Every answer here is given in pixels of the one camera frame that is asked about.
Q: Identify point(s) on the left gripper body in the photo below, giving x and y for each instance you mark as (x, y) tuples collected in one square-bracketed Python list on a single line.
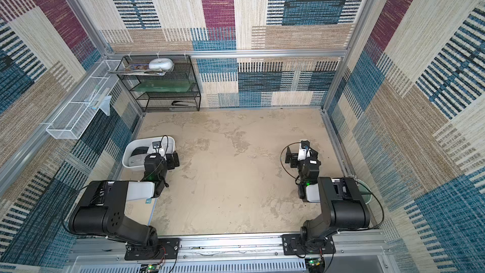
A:
[(171, 160)]

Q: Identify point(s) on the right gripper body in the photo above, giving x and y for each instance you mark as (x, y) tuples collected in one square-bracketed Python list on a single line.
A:
[(292, 157)]

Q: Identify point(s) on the black mouse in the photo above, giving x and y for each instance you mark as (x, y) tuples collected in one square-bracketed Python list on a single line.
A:
[(140, 151)]

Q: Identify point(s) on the grey speckled mouse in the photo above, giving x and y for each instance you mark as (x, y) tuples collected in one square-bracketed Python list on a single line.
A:
[(137, 160)]

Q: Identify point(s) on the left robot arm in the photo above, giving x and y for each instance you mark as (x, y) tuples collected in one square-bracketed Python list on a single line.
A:
[(101, 209)]

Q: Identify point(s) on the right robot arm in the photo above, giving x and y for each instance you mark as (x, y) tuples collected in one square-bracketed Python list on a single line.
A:
[(342, 205)]

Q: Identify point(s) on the green mat on shelf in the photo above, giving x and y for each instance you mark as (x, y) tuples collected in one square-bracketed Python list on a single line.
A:
[(163, 86)]

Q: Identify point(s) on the green pencil cup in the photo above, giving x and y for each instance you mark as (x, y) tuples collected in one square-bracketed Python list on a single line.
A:
[(365, 191)]

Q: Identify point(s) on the magazine on shelf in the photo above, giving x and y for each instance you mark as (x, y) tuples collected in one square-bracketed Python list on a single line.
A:
[(140, 70)]

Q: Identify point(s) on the white round device on shelf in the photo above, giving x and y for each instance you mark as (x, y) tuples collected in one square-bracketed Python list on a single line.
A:
[(161, 65)]

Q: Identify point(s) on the black wire shelf rack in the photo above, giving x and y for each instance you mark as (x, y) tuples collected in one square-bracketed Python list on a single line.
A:
[(163, 101)]

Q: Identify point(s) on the white wire wall basket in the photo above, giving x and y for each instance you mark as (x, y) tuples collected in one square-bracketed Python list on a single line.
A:
[(91, 96)]

